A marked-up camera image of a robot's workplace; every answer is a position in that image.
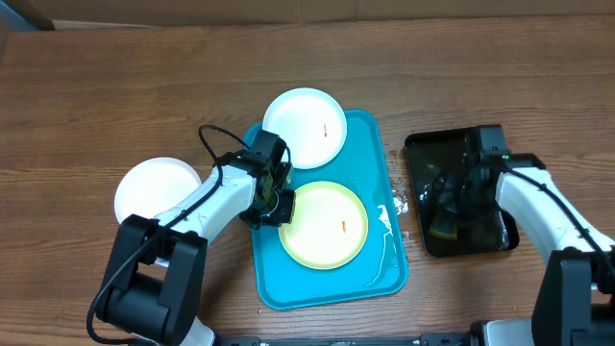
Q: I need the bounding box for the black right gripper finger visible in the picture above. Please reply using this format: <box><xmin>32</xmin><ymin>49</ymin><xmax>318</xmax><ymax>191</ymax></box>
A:
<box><xmin>431</xmin><ymin>172</ymin><xmax>468</xmax><ymax>202</ymax></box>
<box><xmin>430</xmin><ymin>201</ymin><xmax>473</xmax><ymax>228</ymax></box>

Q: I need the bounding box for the yellow green scrub sponge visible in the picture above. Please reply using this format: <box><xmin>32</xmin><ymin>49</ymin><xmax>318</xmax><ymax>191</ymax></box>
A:
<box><xmin>428</xmin><ymin>212</ymin><xmax>457</xmax><ymax>240</ymax></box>

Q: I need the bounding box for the yellow-green rimmed plate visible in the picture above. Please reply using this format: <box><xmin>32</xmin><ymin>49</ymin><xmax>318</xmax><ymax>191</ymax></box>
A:
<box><xmin>279</xmin><ymin>181</ymin><xmax>369</xmax><ymax>270</ymax></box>

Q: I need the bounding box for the plain white plate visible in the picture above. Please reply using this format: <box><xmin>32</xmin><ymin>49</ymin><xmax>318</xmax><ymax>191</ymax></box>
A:
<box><xmin>113</xmin><ymin>157</ymin><xmax>201</xmax><ymax>223</ymax></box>

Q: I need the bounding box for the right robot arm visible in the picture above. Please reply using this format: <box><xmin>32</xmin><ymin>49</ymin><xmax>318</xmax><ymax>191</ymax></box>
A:
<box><xmin>430</xmin><ymin>154</ymin><xmax>614</xmax><ymax>345</ymax></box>

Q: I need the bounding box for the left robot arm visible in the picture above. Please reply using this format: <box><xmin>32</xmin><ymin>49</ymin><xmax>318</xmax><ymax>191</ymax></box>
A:
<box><xmin>86</xmin><ymin>149</ymin><xmax>295</xmax><ymax>345</ymax></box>

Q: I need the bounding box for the black water tray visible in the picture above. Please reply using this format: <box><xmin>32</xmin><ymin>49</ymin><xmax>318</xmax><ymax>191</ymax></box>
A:
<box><xmin>405</xmin><ymin>127</ymin><xmax>519</xmax><ymax>258</ymax></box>

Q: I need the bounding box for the white plate with blue rim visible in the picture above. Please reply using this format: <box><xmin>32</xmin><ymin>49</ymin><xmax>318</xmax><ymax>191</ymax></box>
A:
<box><xmin>261</xmin><ymin>87</ymin><xmax>348</xmax><ymax>169</ymax></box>

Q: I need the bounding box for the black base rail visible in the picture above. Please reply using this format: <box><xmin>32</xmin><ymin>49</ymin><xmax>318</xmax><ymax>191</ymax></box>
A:
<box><xmin>213</xmin><ymin>332</ymin><xmax>484</xmax><ymax>346</ymax></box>

